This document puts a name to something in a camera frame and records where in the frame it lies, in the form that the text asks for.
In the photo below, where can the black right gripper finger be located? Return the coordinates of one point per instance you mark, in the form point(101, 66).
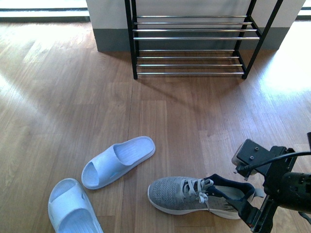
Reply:
point(228, 189)
point(245, 211)

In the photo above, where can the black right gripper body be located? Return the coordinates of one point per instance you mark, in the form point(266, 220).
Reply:
point(264, 222)

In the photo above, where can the grey knit sneaker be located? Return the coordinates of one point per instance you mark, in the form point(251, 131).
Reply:
point(182, 195)

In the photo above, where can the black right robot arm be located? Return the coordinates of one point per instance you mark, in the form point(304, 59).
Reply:
point(283, 188)

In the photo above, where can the black metal shoe rack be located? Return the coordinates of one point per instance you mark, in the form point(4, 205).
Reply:
point(219, 38)

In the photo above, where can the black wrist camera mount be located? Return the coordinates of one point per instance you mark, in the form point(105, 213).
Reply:
point(251, 153)

